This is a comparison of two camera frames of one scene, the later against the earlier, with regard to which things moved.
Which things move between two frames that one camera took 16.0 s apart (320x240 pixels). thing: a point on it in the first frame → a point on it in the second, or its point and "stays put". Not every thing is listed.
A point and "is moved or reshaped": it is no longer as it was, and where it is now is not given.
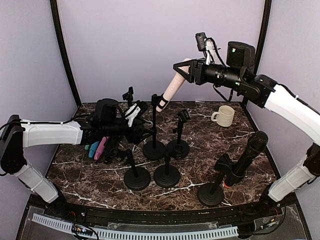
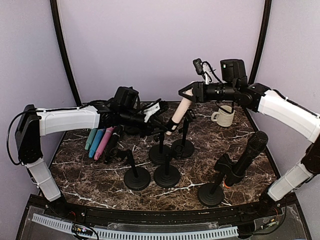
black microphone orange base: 257,143 stays put
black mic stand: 178,149 is moved or reshaped
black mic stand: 136,178 stays put
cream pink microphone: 175,84 → 183,106
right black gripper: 194,64 → 200,93
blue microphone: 93,148 stays put
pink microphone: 101,148 stays put
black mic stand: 167,176 stays put
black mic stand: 212,194 stays put
